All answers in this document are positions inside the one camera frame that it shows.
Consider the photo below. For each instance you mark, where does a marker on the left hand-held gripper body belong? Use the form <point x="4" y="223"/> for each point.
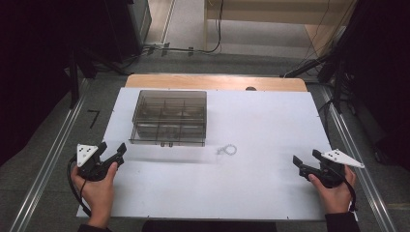
<point x="87" y="162"/>

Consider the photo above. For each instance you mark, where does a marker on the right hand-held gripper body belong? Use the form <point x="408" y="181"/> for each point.
<point x="330" y="170"/>

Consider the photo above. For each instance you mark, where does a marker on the clear grey drawer organizer box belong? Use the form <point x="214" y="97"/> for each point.
<point x="169" y="117"/>

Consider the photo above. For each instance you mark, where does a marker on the small clear plastic piece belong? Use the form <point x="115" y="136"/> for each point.
<point x="227" y="150"/>

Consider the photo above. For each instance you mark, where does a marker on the person's right hand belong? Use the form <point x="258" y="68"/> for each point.
<point x="336" y="195"/>

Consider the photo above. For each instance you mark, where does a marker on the person's left hand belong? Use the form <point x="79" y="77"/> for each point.
<point x="96" y="191"/>

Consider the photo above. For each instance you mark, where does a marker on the white board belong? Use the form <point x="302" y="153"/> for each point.
<point x="264" y="129"/>

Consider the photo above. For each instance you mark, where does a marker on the black metal stand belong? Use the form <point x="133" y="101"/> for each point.
<point x="74" y="83"/>

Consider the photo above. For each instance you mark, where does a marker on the black tripod stand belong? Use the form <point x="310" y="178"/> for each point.
<point x="335" y="71"/>

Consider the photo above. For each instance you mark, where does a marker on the wooden table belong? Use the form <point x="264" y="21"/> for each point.
<point x="209" y="82"/>

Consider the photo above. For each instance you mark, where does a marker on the dark cabinet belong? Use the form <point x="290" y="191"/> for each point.
<point x="129" y="29"/>

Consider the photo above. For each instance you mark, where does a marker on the light wooden furniture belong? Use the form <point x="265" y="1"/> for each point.
<point x="257" y="14"/>

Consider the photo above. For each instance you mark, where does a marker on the metal floor rail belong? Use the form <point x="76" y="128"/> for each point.
<point x="48" y="161"/>
<point x="357" y="154"/>

